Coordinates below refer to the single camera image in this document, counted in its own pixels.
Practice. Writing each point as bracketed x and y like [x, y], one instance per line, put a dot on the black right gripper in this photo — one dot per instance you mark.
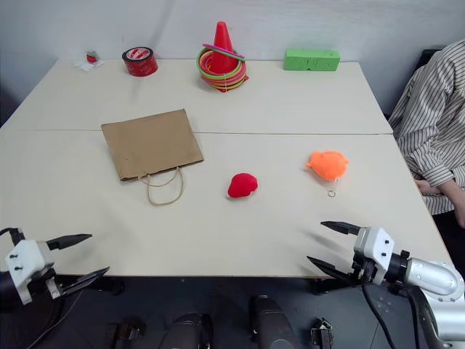
[365, 272]

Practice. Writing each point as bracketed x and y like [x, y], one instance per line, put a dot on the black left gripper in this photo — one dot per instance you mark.
[43, 287]

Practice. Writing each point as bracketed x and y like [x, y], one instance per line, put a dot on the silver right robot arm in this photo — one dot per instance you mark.
[436, 280]

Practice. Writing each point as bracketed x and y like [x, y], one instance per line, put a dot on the brown paper bag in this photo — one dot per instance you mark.
[152, 145]

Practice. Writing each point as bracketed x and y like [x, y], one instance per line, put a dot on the person's bare hand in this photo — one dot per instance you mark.
[434, 188]

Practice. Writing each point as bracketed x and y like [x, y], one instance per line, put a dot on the orange plush toy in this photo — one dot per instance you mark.
[328, 165]

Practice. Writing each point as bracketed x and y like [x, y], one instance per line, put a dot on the dark rounded robot leg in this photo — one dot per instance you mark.
[187, 332]
[270, 323]

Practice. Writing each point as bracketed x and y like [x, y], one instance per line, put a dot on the red plush toy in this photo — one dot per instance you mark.
[242, 185]

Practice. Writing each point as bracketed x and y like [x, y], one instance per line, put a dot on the person in striped shirt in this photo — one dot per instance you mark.
[432, 120]

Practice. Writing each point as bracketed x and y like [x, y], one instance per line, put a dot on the green foam block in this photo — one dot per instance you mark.
[312, 60]

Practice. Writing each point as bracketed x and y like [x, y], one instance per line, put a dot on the stack of coloured plastic rings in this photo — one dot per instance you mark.
[221, 81]

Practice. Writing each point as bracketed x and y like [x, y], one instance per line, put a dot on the red tape roll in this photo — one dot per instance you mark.
[140, 62]

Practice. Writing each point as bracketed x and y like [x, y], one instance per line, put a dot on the black chair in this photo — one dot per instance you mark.
[428, 58]

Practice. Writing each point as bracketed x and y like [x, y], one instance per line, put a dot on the red traffic cone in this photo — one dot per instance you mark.
[222, 51]

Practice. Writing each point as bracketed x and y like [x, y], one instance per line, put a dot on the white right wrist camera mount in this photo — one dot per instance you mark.
[378, 247]

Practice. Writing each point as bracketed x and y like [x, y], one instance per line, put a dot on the black metal bracket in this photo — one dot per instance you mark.
[322, 334]
[125, 332]

